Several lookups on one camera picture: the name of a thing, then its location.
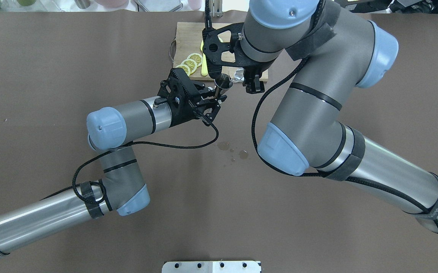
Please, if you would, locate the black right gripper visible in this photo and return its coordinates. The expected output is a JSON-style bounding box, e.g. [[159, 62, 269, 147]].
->
[[208, 34, 269, 94]]

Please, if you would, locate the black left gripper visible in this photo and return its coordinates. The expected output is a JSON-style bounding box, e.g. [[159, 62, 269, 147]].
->
[[168, 86, 221, 126]]

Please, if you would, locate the clear glass measuring cup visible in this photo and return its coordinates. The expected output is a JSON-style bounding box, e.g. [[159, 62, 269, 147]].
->
[[228, 67, 244, 83]]

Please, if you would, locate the steel jigger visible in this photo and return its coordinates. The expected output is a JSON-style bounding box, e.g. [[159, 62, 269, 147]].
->
[[214, 73, 233, 98]]

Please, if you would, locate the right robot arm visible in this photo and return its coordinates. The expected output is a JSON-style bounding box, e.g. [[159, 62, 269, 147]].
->
[[202, 0, 438, 234]]

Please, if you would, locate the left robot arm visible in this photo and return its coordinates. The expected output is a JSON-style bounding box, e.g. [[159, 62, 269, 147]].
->
[[0, 86, 227, 259]]

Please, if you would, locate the lemon slice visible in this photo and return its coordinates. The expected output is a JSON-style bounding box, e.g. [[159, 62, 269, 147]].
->
[[187, 52, 202, 67]]

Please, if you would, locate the bamboo cutting board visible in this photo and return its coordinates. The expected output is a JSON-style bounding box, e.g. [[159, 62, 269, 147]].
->
[[172, 22, 269, 82]]

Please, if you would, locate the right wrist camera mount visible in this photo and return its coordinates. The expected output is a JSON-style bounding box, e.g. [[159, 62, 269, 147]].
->
[[202, 23, 244, 70]]

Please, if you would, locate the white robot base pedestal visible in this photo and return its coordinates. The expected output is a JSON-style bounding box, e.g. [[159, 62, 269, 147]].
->
[[161, 260, 262, 273]]

